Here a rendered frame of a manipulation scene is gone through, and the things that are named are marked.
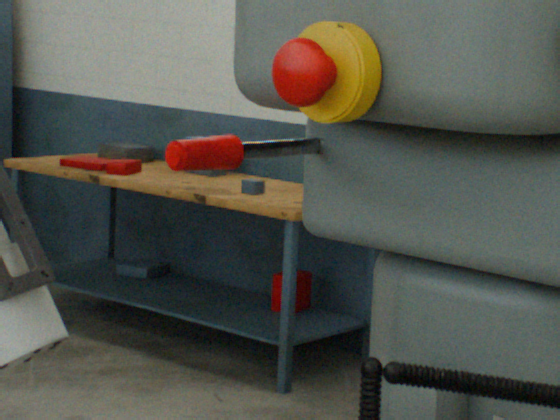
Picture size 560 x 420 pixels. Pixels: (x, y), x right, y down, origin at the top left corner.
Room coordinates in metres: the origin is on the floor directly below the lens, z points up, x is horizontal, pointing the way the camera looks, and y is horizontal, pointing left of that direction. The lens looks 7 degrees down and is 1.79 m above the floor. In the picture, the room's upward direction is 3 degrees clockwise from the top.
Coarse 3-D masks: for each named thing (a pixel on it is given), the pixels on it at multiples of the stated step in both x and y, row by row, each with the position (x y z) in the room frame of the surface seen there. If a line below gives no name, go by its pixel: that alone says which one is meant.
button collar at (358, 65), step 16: (304, 32) 0.72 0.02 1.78; (320, 32) 0.71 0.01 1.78; (336, 32) 0.71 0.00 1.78; (352, 32) 0.70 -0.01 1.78; (336, 48) 0.71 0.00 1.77; (352, 48) 0.70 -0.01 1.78; (368, 48) 0.70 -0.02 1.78; (336, 64) 0.71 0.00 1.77; (352, 64) 0.70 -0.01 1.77; (368, 64) 0.70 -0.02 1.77; (336, 80) 0.70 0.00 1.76; (352, 80) 0.70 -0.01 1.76; (368, 80) 0.70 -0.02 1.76; (336, 96) 0.70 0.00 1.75; (352, 96) 0.70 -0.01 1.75; (368, 96) 0.70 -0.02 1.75; (304, 112) 0.72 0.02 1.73; (320, 112) 0.71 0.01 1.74; (336, 112) 0.70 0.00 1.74; (352, 112) 0.70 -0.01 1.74
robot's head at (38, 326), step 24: (0, 240) 0.76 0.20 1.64; (24, 264) 0.76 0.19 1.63; (0, 312) 0.73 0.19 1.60; (24, 312) 0.74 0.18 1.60; (48, 312) 0.75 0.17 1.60; (0, 336) 0.72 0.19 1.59; (24, 336) 0.73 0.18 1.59; (48, 336) 0.74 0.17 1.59; (0, 360) 0.72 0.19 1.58; (24, 360) 0.77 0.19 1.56
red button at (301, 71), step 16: (288, 48) 0.69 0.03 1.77; (304, 48) 0.69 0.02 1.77; (320, 48) 0.69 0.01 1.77; (272, 64) 0.70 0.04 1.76; (288, 64) 0.69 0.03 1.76; (304, 64) 0.68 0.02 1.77; (320, 64) 0.68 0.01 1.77; (288, 80) 0.69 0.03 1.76; (304, 80) 0.68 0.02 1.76; (320, 80) 0.68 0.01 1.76; (288, 96) 0.69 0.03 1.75; (304, 96) 0.69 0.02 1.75; (320, 96) 0.69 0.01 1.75
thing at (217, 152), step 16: (176, 144) 0.76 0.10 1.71; (192, 144) 0.76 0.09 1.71; (208, 144) 0.77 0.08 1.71; (224, 144) 0.78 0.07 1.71; (240, 144) 0.79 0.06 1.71; (256, 144) 0.81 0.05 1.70; (272, 144) 0.82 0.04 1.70; (288, 144) 0.83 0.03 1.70; (304, 144) 0.85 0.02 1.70; (320, 144) 0.86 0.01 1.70; (176, 160) 0.75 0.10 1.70; (192, 160) 0.76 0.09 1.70; (208, 160) 0.77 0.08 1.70; (224, 160) 0.78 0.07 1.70; (240, 160) 0.79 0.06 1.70
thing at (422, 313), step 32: (384, 256) 0.88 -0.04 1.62; (416, 256) 0.86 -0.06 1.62; (384, 288) 0.87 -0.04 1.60; (416, 288) 0.85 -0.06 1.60; (448, 288) 0.83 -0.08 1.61; (480, 288) 0.81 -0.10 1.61; (512, 288) 0.80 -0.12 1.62; (544, 288) 0.80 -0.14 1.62; (384, 320) 0.87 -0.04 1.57; (416, 320) 0.84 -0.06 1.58; (448, 320) 0.83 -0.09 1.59; (480, 320) 0.81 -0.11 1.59; (512, 320) 0.80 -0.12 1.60; (544, 320) 0.79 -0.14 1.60; (384, 352) 0.87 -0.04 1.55; (416, 352) 0.84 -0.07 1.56; (448, 352) 0.83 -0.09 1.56; (480, 352) 0.81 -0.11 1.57; (512, 352) 0.80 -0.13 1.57; (544, 352) 0.79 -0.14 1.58; (384, 384) 0.86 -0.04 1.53; (384, 416) 0.86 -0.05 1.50; (480, 416) 0.81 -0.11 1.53; (512, 416) 0.79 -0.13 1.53; (544, 416) 0.79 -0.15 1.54
